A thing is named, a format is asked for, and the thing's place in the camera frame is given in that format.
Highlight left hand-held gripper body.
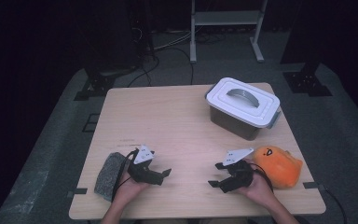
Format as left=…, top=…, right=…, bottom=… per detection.
left=127, top=144, right=164, bottom=185

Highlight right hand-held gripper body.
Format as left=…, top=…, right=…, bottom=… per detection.
left=222, top=147, right=255, bottom=194

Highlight brown transparent storage box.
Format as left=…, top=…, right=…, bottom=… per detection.
left=209, top=105, right=282, bottom=142

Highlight orange plush toy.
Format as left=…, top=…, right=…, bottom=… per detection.
left=251, top=145, right=304, bottom=189

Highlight white box lid grey handle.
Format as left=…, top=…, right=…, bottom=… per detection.
left=204, top=77, right=282, bottom=130

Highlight person's right hand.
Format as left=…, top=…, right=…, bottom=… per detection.
left=239, top=158, right=276, bottom=209

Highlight person's left hand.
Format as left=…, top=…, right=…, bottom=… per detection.
left=113, top=169, right=152, bottom=206

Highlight black stand with flat base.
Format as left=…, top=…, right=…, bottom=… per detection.
left=74, top=55, right=138, bottom=101

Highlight black stand with square base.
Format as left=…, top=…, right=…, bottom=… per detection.
left=280, top=0, right=334, bottom=97

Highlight left hand-held gripper cable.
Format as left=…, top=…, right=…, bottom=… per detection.
left=111, top=148, right=138, bottom=202

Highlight hand-held gripper cable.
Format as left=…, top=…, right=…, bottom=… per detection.
left=248, top=162, right=274, bottom=192
left=111, top=148, right=138, bottom=202

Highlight right hand-held gripper cable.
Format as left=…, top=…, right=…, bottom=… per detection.
left=248, top=162, right=274, bottom=192

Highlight black floor cable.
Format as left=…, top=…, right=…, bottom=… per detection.
left=164, top=46, right=196, bottom=86
left=127, top=55, right=161, bottom=88

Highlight thin black table cable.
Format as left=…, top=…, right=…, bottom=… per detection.
left=323, top=186, right=350, bottom=224

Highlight white floor cables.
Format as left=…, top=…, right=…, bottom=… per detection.
left=153, top=30, right=194, bottom=51

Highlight black pole with cables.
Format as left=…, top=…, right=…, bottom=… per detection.
left=130, top=0, right=157, bottom=61

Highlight white metal stand frame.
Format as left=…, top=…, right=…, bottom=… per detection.
left=189, top=0, right=269, bottom=64

